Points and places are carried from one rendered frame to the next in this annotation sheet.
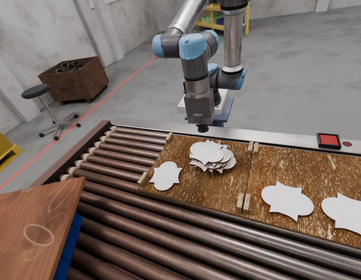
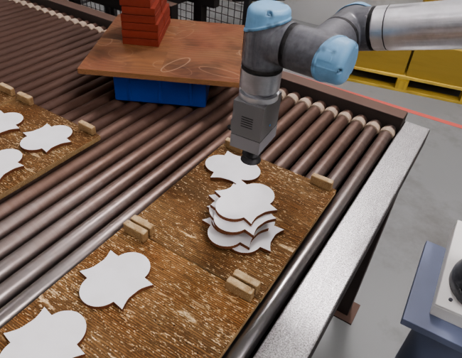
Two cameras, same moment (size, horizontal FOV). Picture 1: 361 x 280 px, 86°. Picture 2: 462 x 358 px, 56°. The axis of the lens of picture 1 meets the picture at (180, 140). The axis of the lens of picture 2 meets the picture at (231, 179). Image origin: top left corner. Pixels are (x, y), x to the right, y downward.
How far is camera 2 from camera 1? 98 cm
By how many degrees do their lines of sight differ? 65
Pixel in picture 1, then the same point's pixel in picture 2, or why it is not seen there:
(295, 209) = (94, 279)
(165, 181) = (219, 164)
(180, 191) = (196, 177)
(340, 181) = not seen: outside the picture
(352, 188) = not seen: outside the picture
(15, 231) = (187, 54)
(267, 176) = (170, 282)
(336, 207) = (65, 329)
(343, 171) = not seen: outside the picture
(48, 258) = (148, 71)
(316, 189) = (110, 333)
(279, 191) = (131, 276)
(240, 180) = (182, 244)
